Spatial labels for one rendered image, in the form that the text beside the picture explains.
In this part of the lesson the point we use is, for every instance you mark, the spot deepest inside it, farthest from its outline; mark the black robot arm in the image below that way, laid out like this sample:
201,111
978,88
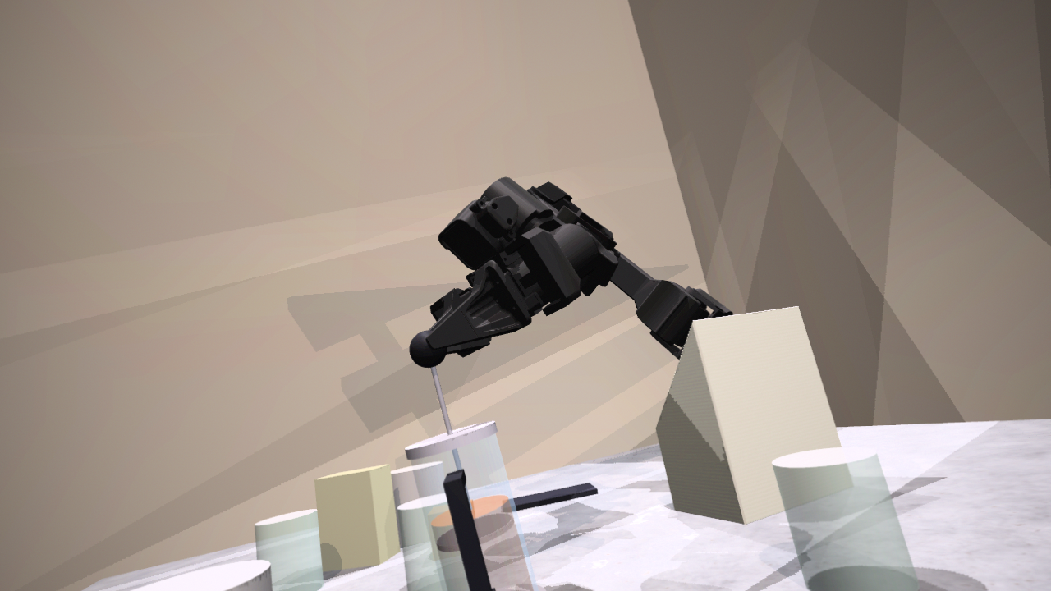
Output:
505,211

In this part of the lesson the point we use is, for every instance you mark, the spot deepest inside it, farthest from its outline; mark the clear glass french press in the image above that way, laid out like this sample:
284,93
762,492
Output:
473,526

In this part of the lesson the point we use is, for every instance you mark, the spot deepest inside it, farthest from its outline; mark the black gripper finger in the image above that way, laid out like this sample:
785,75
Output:
450,302
492,309

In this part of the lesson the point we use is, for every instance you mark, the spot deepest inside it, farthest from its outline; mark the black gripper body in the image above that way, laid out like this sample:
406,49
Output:
542,274

